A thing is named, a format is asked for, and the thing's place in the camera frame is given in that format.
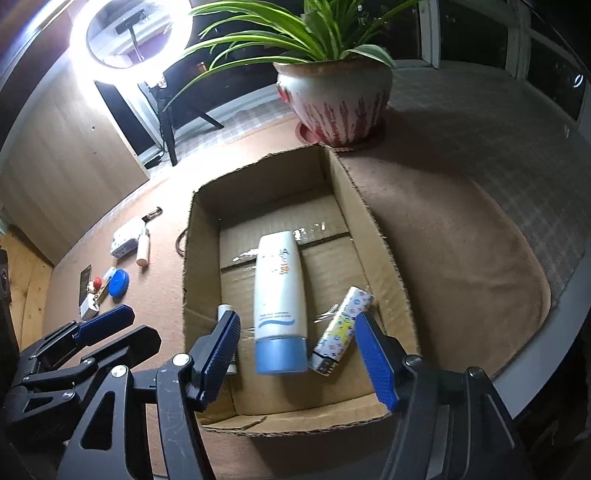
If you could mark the black power adapter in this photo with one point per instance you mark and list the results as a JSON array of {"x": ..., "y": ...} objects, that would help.
[{"x": 153, "y": 160}]

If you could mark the white blue sunscreen tube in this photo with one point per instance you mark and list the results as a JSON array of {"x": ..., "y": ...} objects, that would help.
[{"x": 279, "y": 295}]

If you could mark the patterned cylindrical tube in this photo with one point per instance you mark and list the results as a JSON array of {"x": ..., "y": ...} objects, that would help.
[{"x": 339, "y": 327}]

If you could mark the grey checked cloth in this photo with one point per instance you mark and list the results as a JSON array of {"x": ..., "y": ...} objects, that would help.
[{"x": 485, "y": 138}]

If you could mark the blue round cap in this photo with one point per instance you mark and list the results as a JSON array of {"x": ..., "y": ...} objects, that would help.
[{"x": 119, "y": 285}]

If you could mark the black light stand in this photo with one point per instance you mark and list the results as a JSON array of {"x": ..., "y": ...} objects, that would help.
[{"x": 167, "y": 124}]

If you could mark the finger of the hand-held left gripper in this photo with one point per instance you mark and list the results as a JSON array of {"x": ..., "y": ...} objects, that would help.
[
  {"x": 106, "y": 321},
  {"x": 134, "y": 344}
]

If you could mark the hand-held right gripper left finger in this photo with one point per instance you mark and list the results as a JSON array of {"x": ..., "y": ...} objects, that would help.
[{"x": 221, "y": 350}]

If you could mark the patterned white tissue pack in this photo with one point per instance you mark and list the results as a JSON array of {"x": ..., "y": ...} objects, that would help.
[{"x": 123, "y": 240}]

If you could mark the light wooden cabinet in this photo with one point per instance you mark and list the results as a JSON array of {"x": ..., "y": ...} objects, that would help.
[{"x": 69, "y": 161}]

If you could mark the small red knob item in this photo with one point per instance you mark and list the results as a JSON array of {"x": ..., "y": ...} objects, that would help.
[{"x": 97, "y": 281}]

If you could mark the small white box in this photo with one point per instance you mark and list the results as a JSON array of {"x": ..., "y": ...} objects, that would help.
[{"x": 87, "y": 307}]

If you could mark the black box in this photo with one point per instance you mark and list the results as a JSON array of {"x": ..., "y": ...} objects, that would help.
[{"x": 86, "y": 281}]

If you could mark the white lip balm tube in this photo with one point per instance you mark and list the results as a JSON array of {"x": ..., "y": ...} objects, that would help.
[{"x": 143, "y": 251}]

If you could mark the black pen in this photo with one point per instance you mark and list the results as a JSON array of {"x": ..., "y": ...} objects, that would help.
[{"x": 152, "y": 213}]

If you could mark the red pot saucer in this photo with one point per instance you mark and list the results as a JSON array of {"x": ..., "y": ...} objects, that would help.
[{"x": 307, "y": 138}]

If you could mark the green spider plant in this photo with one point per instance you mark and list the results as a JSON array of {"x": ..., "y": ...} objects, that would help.
[{"x": 318, "y": 32}]

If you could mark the small white tube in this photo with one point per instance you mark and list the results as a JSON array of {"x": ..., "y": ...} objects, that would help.
[{"x": 109, "y": 274}]

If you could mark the white window frame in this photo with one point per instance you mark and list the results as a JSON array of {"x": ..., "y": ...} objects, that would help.
[{"x": 431, "y": 32}]

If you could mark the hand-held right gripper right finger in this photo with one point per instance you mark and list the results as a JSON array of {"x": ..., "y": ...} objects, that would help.
[{"x": 376, "y": 360}]

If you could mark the small white bottle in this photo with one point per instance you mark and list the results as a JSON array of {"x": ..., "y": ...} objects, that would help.
[{"x": 224, "y": 311}]

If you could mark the cardboard box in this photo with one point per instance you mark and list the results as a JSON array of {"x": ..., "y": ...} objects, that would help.
[{"x": 364, "y": 221}]

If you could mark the white red flower pot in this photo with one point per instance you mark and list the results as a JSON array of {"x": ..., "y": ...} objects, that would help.
[{"x": 332, "y": 101}]

